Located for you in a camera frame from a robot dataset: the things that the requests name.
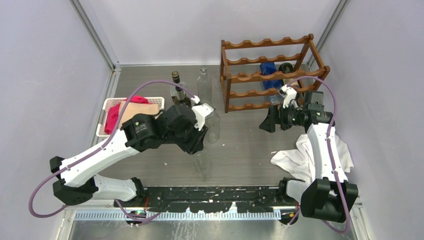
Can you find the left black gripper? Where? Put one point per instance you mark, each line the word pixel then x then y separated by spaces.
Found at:
pixel 196 142

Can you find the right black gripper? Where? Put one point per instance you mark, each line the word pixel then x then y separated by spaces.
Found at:
pixel 275 112

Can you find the blue square glass bottle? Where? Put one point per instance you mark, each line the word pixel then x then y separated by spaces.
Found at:
pixel 269 68

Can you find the dark green wine bottle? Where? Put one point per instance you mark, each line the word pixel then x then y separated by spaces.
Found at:
pixel 287 68

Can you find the clear glass bottle front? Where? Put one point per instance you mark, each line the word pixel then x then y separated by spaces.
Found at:
pixel 202 164

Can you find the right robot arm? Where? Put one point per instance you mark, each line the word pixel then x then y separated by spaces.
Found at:
pixel 330 196

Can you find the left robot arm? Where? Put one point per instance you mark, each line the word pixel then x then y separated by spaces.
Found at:
pixel 79 180

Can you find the green wine bottle middle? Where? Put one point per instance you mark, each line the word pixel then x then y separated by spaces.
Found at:
pixel 179 96

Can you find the wooden wine rack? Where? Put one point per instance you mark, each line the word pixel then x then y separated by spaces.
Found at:
pixel 227 79

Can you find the tall clear glass bottle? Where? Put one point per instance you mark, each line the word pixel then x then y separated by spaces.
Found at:
pixel 204 86

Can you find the white cloth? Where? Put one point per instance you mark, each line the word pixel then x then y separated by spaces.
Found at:
pixel 299 162

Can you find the beige folded cloth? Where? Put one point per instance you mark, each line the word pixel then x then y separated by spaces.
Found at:
pixel 138 108

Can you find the red cloth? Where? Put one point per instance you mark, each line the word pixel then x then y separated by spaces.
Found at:
pixel 114 111

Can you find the white plastic basket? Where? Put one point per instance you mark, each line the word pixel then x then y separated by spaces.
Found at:
pixel 111 102

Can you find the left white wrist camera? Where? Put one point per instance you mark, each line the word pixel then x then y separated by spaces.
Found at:
pixel 202 111

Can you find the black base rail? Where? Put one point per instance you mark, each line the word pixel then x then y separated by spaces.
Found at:
pixel 211 199

